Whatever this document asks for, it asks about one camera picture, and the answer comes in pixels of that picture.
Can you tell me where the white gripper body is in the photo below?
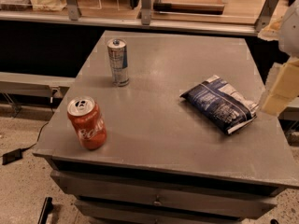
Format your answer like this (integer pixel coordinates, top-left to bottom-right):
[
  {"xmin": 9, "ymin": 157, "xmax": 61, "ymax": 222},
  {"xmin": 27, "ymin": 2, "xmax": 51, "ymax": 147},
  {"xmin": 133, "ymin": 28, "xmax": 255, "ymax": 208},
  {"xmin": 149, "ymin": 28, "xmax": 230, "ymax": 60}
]
[{"xmin": 278, "ymin": 0, "xmax": 299, "ymax": 57}]

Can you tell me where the red coke can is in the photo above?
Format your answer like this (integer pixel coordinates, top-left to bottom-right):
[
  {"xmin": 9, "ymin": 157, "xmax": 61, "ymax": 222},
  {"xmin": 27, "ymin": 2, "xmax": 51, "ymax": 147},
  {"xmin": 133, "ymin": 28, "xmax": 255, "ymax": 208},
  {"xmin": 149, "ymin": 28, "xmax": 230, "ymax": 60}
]
[{"xmin": 67, "ymin": 96, "xmax": 107, "ymax": 150}]

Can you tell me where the metal shelf bracket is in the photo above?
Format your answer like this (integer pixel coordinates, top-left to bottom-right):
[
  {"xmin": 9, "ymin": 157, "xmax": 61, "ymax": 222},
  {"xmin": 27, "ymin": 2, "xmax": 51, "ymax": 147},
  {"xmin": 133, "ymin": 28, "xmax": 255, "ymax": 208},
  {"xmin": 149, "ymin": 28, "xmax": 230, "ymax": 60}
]
[
  {"xmin": 66, "ymin": 0, "xmax": 81, "ymax": 21},
  {"xmin": 141, "ymin": 0, "xmax": 151, "ymax": 25},
  {"xmin": 254, "ymin": 0, "xmax": 279, "ymax": 32}
]

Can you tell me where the grey drawer cabinet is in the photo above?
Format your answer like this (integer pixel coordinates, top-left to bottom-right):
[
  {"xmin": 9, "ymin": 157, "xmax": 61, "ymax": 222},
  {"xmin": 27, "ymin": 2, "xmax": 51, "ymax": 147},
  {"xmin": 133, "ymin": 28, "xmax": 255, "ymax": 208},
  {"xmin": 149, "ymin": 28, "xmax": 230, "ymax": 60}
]
[{"xmin": 35, "ymin": 31, "xmax": 299, "ymax": 224}]

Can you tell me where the metal shelf bracket right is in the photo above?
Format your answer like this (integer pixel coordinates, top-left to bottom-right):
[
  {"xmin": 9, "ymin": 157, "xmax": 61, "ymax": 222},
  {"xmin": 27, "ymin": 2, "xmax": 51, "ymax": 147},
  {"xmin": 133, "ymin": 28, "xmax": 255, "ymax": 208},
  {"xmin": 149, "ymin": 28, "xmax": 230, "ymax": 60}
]
[{"xmin": 254, "ymin": 0, "xmax": 279, "ymax": 32}]

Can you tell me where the grey metal bench rail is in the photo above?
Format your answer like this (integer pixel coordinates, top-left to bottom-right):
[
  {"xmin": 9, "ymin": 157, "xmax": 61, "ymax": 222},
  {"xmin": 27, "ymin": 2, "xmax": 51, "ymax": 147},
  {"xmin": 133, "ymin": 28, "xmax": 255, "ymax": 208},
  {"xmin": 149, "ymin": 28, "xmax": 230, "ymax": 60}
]
[{"xmin": 0, "ymin": 72, "xmax": 75, "ymax": 98}]

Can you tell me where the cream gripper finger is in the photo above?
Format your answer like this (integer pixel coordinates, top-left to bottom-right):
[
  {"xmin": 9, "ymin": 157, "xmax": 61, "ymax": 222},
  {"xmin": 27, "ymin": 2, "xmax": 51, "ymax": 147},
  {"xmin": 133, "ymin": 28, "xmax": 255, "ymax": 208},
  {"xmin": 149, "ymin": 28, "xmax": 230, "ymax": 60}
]
[
  {"xmin": 258, "ymin": 17, "xmax": 283, "ymax": 41},
  {"xmin": 259, "ymin": 59, "xmax": 299, "ymax": 116}
]

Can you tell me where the black power adapter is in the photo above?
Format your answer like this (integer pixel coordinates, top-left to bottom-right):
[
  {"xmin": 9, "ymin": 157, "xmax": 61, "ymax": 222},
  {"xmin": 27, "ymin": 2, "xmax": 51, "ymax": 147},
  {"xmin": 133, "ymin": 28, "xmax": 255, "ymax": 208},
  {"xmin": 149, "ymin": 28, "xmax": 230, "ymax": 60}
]
[{"xmin": 2, "ymin": 148, "xmax": 22, "ymax": 165}]

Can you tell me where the black object on floor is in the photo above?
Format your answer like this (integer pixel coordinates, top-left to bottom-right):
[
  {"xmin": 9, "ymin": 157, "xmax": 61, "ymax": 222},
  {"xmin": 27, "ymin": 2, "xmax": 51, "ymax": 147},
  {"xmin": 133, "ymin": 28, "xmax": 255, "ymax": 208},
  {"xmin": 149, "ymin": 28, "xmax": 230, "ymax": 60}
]
[{"xmin": 37, "ymin": 197, "xmax": 53, "ymax": 224}]

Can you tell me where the blue chip bag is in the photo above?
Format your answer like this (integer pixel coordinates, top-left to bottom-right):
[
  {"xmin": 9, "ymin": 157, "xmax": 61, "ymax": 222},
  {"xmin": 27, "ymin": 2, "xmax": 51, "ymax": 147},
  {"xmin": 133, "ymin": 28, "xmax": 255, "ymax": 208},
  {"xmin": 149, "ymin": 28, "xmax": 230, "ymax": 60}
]
[{"xmin": 180, "ymin": 75, "xmax": 258, "ymax": 135}]

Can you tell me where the silver blue energy drink can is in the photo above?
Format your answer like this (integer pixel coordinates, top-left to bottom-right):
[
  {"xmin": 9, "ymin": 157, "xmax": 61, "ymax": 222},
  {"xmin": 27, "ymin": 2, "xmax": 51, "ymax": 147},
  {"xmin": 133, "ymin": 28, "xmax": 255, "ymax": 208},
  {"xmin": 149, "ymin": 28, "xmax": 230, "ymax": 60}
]
[{"xmin": 107, "ymin": 38, "xmax": 129, "ymax": 87}]

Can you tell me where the black power cable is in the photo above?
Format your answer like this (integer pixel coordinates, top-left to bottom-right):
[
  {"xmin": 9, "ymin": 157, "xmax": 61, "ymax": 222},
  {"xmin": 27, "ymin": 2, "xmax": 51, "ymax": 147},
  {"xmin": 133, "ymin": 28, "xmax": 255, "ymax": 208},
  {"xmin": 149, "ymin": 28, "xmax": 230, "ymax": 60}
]
[{"xmin": 18, "ymin": 87, "xmax": 64, "ymax": 152}]

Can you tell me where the metal shelf bracket left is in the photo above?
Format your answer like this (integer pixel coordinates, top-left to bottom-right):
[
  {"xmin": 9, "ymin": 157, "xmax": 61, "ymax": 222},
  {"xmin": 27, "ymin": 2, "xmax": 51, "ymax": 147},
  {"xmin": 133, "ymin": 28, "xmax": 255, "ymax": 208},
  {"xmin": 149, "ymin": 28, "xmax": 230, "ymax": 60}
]
[{"xmin": 66, "ymin": 0, "xmax": 81, "ymax": 21}]

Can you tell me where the metal shelf bracket middle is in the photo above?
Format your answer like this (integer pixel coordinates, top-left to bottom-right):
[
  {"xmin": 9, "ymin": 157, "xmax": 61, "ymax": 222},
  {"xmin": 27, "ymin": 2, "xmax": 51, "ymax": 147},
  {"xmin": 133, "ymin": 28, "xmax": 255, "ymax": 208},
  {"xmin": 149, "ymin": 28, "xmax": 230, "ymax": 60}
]
[{"xmin": 141, "ymin": 0, "xmax": 151, "ymax": 25}]

